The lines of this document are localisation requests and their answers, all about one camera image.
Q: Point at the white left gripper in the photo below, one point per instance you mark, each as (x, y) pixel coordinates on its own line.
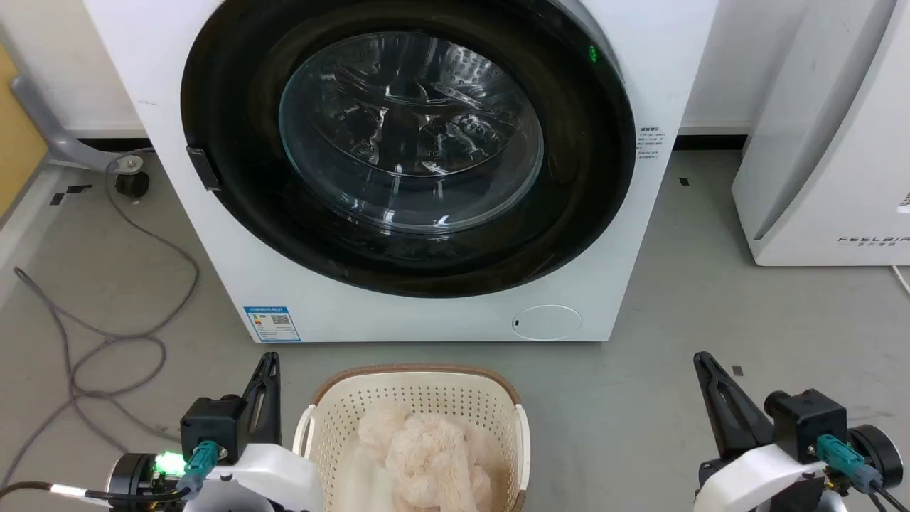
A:
(277, 476)

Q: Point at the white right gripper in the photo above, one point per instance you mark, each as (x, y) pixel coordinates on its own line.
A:
(761, 483)

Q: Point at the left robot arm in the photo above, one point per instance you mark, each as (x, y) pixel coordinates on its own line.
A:
(131, 476)

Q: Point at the white front-load washing machine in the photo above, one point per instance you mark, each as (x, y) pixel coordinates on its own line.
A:
(213, 270)

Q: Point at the round black glass washer door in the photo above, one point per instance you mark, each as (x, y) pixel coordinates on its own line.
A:
(234, 107)

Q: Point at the blue energy label sticker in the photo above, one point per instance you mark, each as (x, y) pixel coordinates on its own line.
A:
(272, 324)

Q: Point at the cream perforated laundry basket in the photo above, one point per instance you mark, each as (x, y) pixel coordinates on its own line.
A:
(426, 387)

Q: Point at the beige fluffy plush toy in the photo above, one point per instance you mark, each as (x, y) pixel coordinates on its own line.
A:
(426, 455)

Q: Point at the round white filter cover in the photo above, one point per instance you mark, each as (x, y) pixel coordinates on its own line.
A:
(547, 322)

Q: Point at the black caster wheel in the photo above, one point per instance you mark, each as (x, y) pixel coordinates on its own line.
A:
(133, 185)

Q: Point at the white air purifier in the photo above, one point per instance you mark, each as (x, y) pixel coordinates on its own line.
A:
(839, 142)

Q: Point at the small printed text sticker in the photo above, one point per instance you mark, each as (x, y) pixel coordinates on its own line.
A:
(650, 142)

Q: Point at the grey metal furniture leg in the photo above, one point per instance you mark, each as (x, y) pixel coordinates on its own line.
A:
(60, 142)

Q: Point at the yellow wooden board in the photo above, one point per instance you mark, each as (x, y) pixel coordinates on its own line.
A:
(18, 142)

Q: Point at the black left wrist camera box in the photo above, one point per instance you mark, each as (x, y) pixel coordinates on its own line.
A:
(213, 423)

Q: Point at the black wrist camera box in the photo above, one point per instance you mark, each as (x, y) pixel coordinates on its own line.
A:
(807, 419)
(213, 423)

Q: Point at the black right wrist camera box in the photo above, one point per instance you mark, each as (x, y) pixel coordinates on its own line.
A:
(807, 419)

